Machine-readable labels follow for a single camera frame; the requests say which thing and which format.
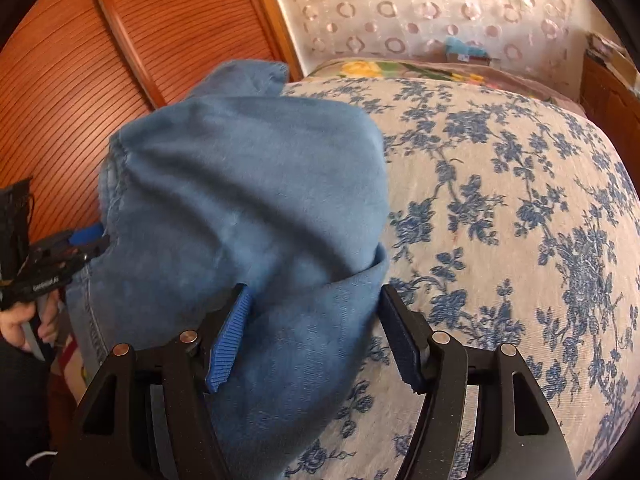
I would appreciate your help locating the person's left forearm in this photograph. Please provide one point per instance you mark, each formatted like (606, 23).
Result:
(20, 410)

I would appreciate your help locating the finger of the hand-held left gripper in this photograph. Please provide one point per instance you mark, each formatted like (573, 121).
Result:
(87, 236)
(95, 252)

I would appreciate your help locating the small cardboard box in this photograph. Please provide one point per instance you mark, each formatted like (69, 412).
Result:
(472, 59)

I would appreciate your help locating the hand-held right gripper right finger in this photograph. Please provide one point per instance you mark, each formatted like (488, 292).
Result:
(402, 335)

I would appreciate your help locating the light blue denim pants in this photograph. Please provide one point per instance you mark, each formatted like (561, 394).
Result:
(240, 185)

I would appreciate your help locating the colourful floral blanket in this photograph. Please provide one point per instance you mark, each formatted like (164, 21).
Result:
(375, 67)

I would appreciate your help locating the folded medium blue denim pants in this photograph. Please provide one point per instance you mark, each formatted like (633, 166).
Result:
(250, 77)

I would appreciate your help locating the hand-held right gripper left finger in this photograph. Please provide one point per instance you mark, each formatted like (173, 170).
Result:
(232, 330)

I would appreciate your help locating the blue floral white bedsheet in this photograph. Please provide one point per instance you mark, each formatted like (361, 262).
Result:
(500, 185)

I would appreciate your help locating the wooden slatted wardrobe door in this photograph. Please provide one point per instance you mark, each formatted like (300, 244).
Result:
(150, 35)

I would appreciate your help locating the long wooden cabinet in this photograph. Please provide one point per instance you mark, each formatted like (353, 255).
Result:
(605, 90)

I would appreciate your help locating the circle patterned sheer curtain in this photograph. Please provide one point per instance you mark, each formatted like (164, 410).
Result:
(450, 0)

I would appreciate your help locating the person's left hand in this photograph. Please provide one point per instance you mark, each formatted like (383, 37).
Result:
(12, 322)

